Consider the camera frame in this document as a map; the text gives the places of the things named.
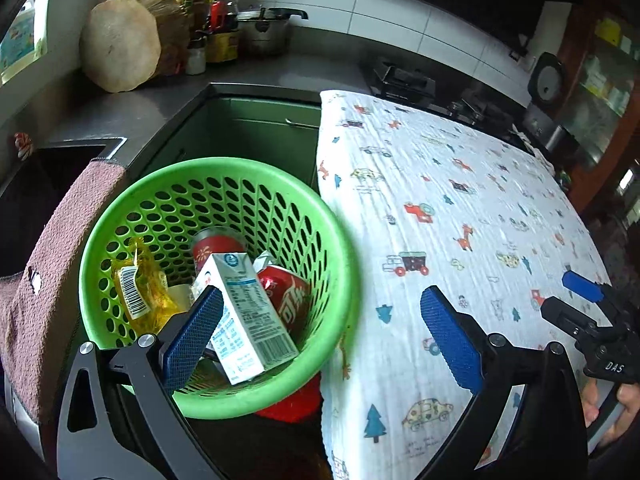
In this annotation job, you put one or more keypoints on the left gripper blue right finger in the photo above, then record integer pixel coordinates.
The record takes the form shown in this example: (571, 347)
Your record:
(547, 439)

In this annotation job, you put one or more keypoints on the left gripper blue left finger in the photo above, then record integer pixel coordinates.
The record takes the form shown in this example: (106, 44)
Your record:
(118, 418)

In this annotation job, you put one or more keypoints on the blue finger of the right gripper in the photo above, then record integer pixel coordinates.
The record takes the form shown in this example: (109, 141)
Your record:
(586, 289)
(568, 319)

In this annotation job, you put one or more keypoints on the yellow plastic wrapper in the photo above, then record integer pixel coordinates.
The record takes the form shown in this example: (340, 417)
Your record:
(142, 289)

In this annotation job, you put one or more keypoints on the white blue milk carton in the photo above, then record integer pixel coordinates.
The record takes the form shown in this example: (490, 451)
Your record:
(250, 338)

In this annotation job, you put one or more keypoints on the red snack tube can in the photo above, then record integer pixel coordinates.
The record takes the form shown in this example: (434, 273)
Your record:
(213, 240)

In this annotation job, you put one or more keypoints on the red cola can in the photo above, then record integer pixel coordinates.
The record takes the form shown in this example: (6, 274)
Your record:
(289, 295)

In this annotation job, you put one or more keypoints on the person's right hand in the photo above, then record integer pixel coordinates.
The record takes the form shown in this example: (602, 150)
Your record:
(627, 395)

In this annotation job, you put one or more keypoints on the pink towel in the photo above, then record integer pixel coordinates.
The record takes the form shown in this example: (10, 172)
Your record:
(39, 306)

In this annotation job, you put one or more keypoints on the white patterned table cloth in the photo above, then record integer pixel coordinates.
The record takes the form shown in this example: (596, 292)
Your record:
(427, 201)

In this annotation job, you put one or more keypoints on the red stool under basket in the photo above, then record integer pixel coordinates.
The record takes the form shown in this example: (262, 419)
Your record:
(297, 407)

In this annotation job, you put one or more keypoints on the black rice cooker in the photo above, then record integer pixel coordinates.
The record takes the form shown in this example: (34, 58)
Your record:
(546, 84)

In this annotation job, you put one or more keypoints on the wooden glass cabinet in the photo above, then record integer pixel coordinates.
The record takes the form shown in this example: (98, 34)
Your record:
(600, 52)

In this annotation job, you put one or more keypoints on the green plastic waste basket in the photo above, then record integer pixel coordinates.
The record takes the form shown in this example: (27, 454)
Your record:
(279, 257)

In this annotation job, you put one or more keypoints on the black gas stove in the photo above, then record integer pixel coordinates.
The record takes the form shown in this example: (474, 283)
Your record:
(444, 92)

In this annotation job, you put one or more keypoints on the green cabinet door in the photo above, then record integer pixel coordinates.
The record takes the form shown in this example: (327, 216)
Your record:
(279, 133)

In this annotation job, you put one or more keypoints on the small white jar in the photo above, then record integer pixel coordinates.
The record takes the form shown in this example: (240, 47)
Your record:
(196, 62)

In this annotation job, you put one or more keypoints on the round wooden chopping block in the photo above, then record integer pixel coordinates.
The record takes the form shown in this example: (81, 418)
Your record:
(125, 43)

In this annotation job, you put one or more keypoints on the dark oil bottle yellow label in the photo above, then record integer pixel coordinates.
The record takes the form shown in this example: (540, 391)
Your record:
(222, 31)

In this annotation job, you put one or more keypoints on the detergent bottle on windowsill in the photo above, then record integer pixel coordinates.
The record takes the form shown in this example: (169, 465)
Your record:
(25, 40)

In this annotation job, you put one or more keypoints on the steel pressure cooker pot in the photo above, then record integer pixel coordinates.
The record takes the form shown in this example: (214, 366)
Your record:
(266, 31)

